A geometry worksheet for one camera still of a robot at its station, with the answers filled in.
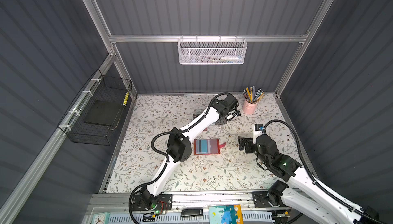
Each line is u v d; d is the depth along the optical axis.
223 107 0.69
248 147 0.69
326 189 0.46
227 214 0.70
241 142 0.69
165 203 0.72
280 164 0.55
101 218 0.68
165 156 0.58
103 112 0.72
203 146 0.92
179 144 0.56
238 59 0.89
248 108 1.03
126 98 0.83
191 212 0.68
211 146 0.92
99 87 0.79
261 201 0.73
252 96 1.05
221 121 0.82
